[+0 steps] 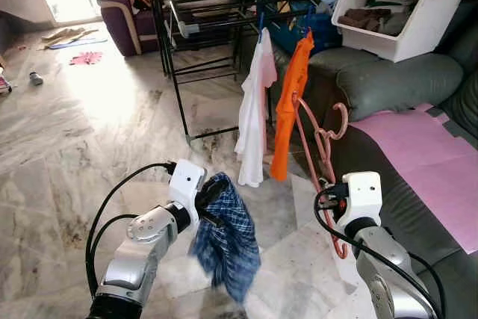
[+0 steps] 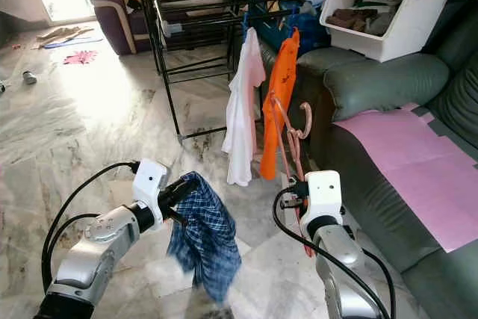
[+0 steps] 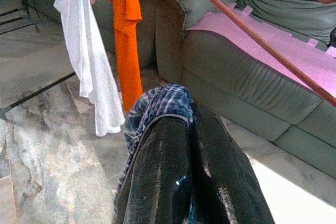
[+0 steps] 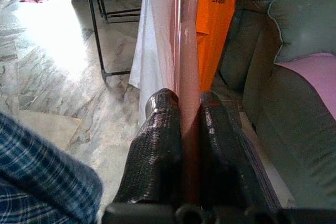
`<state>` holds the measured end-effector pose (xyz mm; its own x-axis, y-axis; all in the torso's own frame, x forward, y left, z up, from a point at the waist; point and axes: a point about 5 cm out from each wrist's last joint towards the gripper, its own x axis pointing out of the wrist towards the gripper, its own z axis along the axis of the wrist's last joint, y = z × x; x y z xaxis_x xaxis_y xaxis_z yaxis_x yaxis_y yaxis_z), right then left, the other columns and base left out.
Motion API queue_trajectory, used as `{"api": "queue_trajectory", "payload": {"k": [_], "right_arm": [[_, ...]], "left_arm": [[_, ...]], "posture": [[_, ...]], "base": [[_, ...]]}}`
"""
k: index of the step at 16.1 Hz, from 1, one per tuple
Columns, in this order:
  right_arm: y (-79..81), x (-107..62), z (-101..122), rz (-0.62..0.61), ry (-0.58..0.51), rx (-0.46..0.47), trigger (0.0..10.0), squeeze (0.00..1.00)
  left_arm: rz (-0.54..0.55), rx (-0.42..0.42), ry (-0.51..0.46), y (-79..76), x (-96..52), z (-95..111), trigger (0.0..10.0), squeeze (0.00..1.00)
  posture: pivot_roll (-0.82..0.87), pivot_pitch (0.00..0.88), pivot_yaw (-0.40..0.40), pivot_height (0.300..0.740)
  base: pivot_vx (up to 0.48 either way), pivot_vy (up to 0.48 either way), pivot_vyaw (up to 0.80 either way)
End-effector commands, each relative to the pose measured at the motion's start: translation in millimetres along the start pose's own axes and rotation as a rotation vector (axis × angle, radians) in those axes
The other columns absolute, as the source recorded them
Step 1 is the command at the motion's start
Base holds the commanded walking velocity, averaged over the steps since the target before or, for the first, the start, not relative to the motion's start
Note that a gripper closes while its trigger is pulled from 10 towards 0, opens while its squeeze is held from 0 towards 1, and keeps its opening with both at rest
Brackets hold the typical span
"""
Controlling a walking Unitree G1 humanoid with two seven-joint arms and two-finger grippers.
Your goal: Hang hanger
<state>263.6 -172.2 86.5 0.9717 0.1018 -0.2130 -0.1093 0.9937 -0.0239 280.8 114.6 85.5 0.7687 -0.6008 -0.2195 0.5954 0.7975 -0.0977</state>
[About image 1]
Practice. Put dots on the blue plaid garment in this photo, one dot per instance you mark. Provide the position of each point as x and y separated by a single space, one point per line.
228 244

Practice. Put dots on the pink hanger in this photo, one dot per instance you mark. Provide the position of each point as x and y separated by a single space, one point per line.
310 147

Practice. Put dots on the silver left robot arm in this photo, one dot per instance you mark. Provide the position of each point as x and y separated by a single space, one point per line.
142 252

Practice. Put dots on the blue hanger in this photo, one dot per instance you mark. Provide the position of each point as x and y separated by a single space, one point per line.
261 24
309 20

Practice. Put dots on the pink sheet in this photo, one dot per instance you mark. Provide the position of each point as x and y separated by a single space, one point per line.
426 162

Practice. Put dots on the orange shirt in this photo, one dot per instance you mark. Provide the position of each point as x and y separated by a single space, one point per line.
291 110

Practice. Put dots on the black drying rack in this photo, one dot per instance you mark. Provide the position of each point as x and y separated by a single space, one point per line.
179 72

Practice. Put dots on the dark green sofa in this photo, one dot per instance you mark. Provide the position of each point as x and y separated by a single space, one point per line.
403 80

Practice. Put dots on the pink rag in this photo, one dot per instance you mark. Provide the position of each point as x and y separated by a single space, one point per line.
87 57

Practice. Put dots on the purple sofa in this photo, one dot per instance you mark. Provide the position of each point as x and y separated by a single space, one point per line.
123 31

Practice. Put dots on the folded clothes pile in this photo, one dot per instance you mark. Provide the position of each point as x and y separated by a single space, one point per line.
373 16

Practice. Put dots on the large white storage bin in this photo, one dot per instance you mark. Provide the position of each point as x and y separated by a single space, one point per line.
426 28

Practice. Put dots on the small grey can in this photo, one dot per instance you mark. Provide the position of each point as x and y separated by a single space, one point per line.
36 78

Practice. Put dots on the flat beige cloth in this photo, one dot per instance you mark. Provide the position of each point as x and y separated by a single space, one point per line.
66 33

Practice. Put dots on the pink white toy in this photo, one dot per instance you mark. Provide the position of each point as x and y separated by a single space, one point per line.
5 81

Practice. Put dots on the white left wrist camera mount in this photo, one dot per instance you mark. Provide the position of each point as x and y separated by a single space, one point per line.
187 184

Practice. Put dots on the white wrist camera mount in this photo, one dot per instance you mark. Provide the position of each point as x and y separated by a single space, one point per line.
362 196
187 184

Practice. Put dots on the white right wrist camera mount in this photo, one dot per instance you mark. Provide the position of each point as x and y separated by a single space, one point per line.
362 196

